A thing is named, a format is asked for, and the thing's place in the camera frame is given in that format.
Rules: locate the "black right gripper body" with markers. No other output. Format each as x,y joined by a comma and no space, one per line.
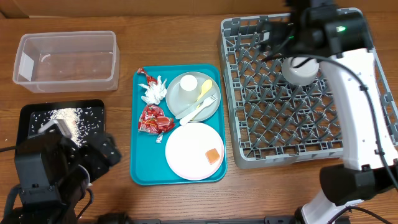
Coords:
285,38

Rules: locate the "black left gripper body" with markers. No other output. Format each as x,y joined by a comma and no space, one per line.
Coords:
94,164

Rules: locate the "grey bowl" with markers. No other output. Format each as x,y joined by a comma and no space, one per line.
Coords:
303,75

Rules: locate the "red snack wrapper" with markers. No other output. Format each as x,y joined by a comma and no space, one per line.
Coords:
153,120

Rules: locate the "white napkin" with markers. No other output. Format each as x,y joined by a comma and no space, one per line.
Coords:
155,91

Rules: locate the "small red candy wrapper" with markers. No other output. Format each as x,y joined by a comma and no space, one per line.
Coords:
149,79

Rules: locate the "pink round plate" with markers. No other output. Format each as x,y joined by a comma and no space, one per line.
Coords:
186,147

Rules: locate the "orange food cube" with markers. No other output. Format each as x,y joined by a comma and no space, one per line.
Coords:
212,155

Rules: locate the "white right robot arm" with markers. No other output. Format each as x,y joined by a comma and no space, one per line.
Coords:
319,38

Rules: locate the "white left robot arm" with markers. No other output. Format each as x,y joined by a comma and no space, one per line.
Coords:
54,175

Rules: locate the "grey plastic dishwasher rack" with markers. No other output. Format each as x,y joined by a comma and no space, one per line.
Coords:
273,122

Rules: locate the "black tray with rice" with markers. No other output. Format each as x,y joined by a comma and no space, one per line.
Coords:
84,119

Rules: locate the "teal serving tray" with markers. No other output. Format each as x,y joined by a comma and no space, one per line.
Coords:
148,163

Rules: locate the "yellow plastic spoon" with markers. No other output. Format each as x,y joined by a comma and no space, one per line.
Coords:
206,86

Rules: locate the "clear plastic bin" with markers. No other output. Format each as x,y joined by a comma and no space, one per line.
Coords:
56,62

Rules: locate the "white plastic fork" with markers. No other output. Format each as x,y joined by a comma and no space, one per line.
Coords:
207,102

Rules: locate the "grey plastic knife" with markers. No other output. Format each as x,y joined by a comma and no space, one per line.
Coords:
200,101

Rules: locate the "white plastic cup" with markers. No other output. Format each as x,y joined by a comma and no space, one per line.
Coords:
188,88

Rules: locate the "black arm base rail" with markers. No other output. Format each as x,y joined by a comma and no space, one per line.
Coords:
123,218

